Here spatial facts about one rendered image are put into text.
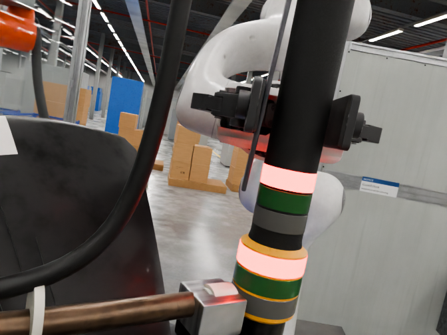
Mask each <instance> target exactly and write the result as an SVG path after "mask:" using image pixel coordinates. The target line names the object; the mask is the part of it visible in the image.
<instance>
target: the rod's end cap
mask: <svg viewBox="0 0 447 335"><path fill-rule="evenodd" d="M204 286H205V288H203V289H205V290H206V291H207V292H208V293H209V294H213V295H214V296H225V295H231V294H238V291H237V289H236V287H235V286H234V285H233V284H232V283H230V282H219V283H212V284H204Z"/></svg>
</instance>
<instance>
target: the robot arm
mask: <svg viewBox="0 0 447 335"><path fill-rule="evenodd" d="M296 3H297V0H292V1H291V6H290V10H289V14H288V18H287V22H286V26H285V31H284V34H283V39H282V43H281V48H280V51H279V56H278V59H277V64H276V67H275V71H280V81H274V80H273V81H272V84H271V89H270V92H269V98H268V101H267V106H266V109H265V114H264V117H263V122H262V125H261V130H260V134H259V139H258V142H257V147H256V151H255V155H254V158H255V159H254V160H253V163H252V167H251V172H250V175H249V180H248V183H247V189H246V191H242V190H241V185H242V181H243V177H242V178H241V182H240V185H239V189H238V191H239V200H240V201H241V204H242V205H243V206H244V207H245V208H246V209H247V210H248V211H249V212H252V213H253V212H254V208H255V203H256V198H257V192H258V188H259V183H260V179H261V173H262V169H263V163H264V161H265V155H266V151H267V145H268V141H269V135H270V131H271V125H272V121H273V115H274V111H275V106H276V102H277V96H278V92H279V86H280V82H281V76H282V72H283V66H284V62H285V56H286V53H287V47H288V43H289V37H290V33H291V27H292V23H293V17H294V13H295V7H296ZM284 6H285V0H267V1H266V2H265V4H264V5H263V7H262V10H261V14H260V16H259V17H260V18H259V20H256V21H249V22H246V23H241V24H238V25H234V26H232V27H230V28H228V29H225V30H224V31H222V32H220V33H218V34H217V35H216V36H214V37H213V38H212V39H211V40H210V41H208V42H207V43H206V45H205V46H204V47H203V49H202V50H201V51H200V52H199V54H198V55H197V57H196V59H195V61H194V62H193V64H192V66H191V68H190V70H189V72H188V75H187V77H186V79H185V81H183V84H182V88H181V90H180V91H179V96H178V99H177V103H176V117H177V119H178V121H179V123H180V124H181V125H182V126H183V127H185V128H186V129H188V130H190V131H192V132H195V133H198V134H201V135H203V136H207V137H210V138H213V139H216V140H220V141H221V142H223V143H225V144H229V145H233V146H237V147H239V148H241V149H243V150H244V151H245V152H246V153H247V154H249V151H250V147H251V143H252V139H253V134H254V132H256V130H257V124H258V120H259V114H260V110H261V104H262V100H263V94H264V90H265V84H266V80H265V79H264V78H263V77H260V76H254V79H253V83H252V84H246V83H241V82H236V81H233V80H230V79H227V78H229V77H231V76H233V75H235V74H238V73H241V72H248V71H257V70H268V71H269V67H270V64H271V59H272V56H273V51H274V48H275V42H276V39H277V34H278V30H279V26H280V22H281V18H282V14H283V9H284ZM371 15H372V8H371V3H370V1H369V0H355V4H354V8H353V14H352V17H351V22H350V26H349V32H348V35H347V40H346V42H347V41H351V40H355V39H357V38H359V37H360V36H361V35H362V34H363V33H364V32H365V31H366V30H367V29H368V27H369V24H370V21H371ZM360 102H361V96H359V95H356V94H350V95H347V96H344V97H341V98H338V99H335V100H333V104H332V107H331V113H330V116H329V122H328V125H327V131H326V134H325V140H324V144H323V149H322V152H321V158H320V162H322V163H327V164H334V163H337V162H339V161H340V160H341V158H342V155H343V152H344V151H348V150H349V148H350V146H351V144H354V145H356V144H357V143H359V142H360V143H361V142H370V143H375V144H379V142H380V137H381V133H382V128H379V127H377V126H373V125H370V124H366V120H365V115H364V113H362V112H359V106H360ZM344 205H345V190H344V188H343V186H342V184H341V182H340V181H339V180H338V179H337V178H336V177H334V176H333V175H330V174H328V173H323V172H320V171H318V172H317V178H316V182H315V188H314V191H313V196H312V200H311V206H310V209H309V212H308V218H307V224H306V227H305V232H304V234H303V240H302V246H303V247H304V248H305V249H306V250H307V252H308V251H309V248H310V247H311V245H312V244H313V242H314V241H315V240H316V239H317V237H319V236H320V235H321V234H322V233H323V232H324V231H325V230H327V229H328V228H329V227H330V226H331V225H332V224H333V223H334V222H335V221H336V220H337V219H338V218H339V216H340V215H341V213H342V212H343V208H344ZM300 293H301V288H300V292H299V298H300ZM299 298H298V301H297V306H296V310H295V313H294V316H293V318H292V319H291V320H289V321H287V322H286V323H285V328H284V332H283V335H294V334H295V325H296V320H297V312H298V307H299Z"/></svg>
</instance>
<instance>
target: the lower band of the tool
mask: <svg viewBox="0 0 447 335"><path fill-rule="evenodd" d="M248 234H249V233H247V234H245V235H242V236H241V243H242V244H243V245H244V246H245V247H247V248H248V249H250V250H252V251H255V252H256V253H259V254H262V255H265V256H268V257H273V258H276V259H283V260H290V261H296V260H301V259H305V258H306V257H307V254H308V252H307V250H306V249H305V248H304V247H303V246H302V248H301V249H300V250H298V251H283V250H279V249H273V248H270V247H266V246H264V245H260V244H259V243H256V242H255V241H253V240H251V239H250V238H249V236H248ZM237 262H238V264H239V265H240V266H241V267H243V268H244V269H245V270H247V271H249V272H251V273H253V274H255V275H258V276H261V277H264V278H267V279H273V280H282V281H293V280H299V279H300V278H301V277H302V276H301V277H299V278H296V279H278V278H273V277H268V276H265V275H261V274H259V273H256V272H253V271H251V270H249V269H247V268H246V267H244V266H243V265H242V264H241V263H240V262H239V261H238V260H237ZM233 281H234V280H233ZM234 283H235V284H236V286H237V287H239V288H240V289H242V290H243V291H244V292H246V293H248V294H250V295H252V296H256V297H258V298H262V299H265V300H271V301H277V302H285V301H290V300H294V299H296V298H297V297H298V296H296V297H295V298H290V299H285V300H279V299H272V298H265V297H262V296H258V295H256V294H253V293H251V292H248V291H247V290H245V289H243V288H241V287H240V286H239V285H238V284H237V283H236V282H235V281H234ZM293 316H294V315H293ZM293 316H292V317H290V318H286V319H283V320H270V319H265V318H260V317H256V316H253V315H251V314H248V313H246V312H245V315H244V317H246V318H248V319H250V320H253V321H256V322H260V323H264V324H282V323H284V322H287V321H289V320H291V319H292V318H293Z"/></svg>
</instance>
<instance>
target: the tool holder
mask: <svg viewBox="0 0 447 335"><path fill-rule="evenodd" d="M219 282H225V281H224V280H223V279H206V280H191V281H184V282H181V283H180V288H179V292H187V291H190V292H193V293H194V300H195V311H194V315H193V316H192V317H190V318H182V319H177V320H176V325H175V333H176V334H177V335H247V334H246V333H245V332H244V331H243V330H242V329H241V328H242V324H243V318H244V315H245V309H246V305H247V300H246V299H245V298H244V297H242V295H240V294H239V293H238V294H231V295H225V296H214V295H213V294H209V293H208V292H207V291H206V290H205V289H203V288H205V286H204V284H212V283H219Z"/></svg>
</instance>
